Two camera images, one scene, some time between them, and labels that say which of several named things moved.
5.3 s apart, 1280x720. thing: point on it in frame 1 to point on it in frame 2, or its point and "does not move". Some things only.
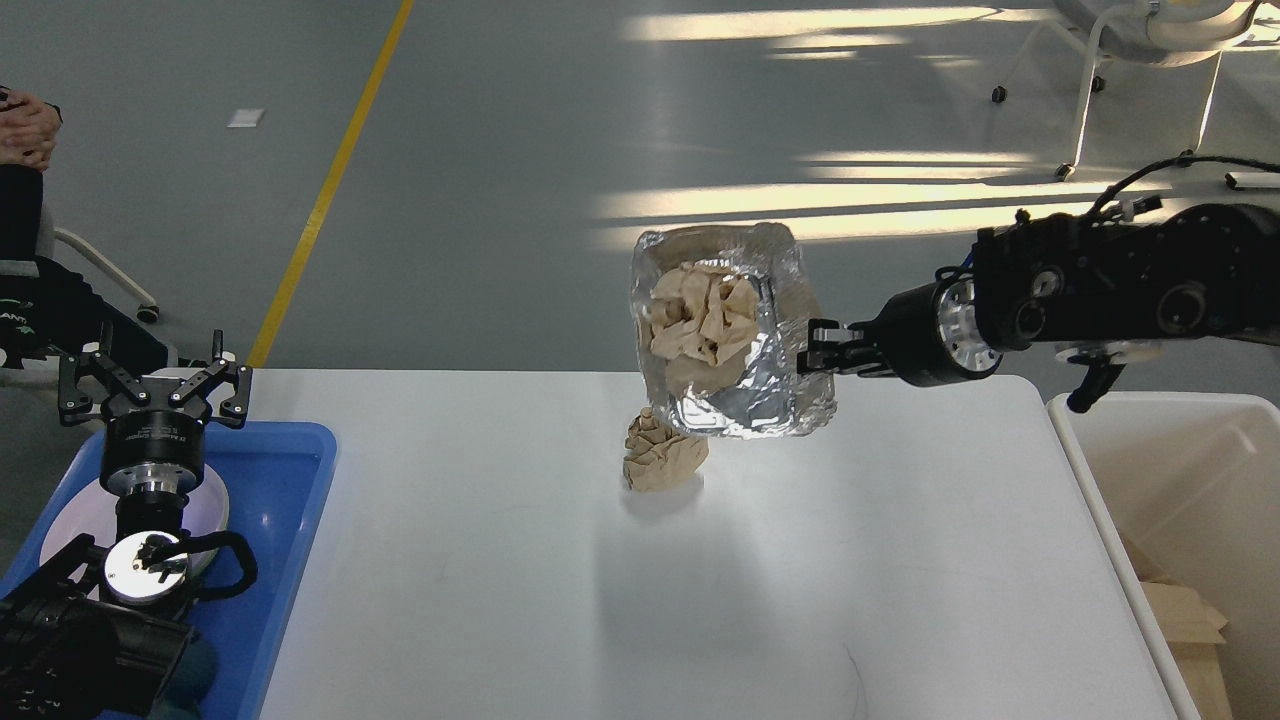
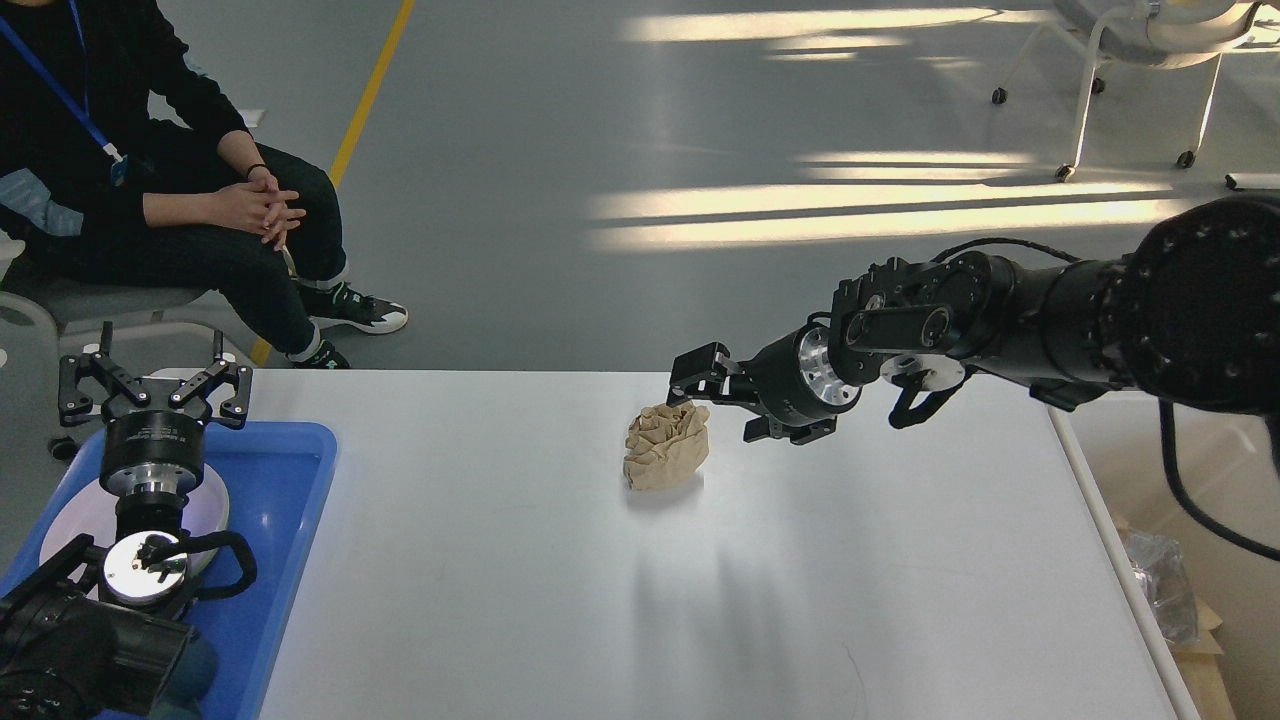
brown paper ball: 655,460 does not move
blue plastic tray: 274,476 does not move
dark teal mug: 190,683 does not move
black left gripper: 153,440 does not move
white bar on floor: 1251,179 does not move
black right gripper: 933,335 to 792,382
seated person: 59,309 to 123,167
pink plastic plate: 88,510 does not move
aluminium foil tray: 721,313 to 1160,565
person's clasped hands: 28,129 to 257,205
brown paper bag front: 1191,627 does not move
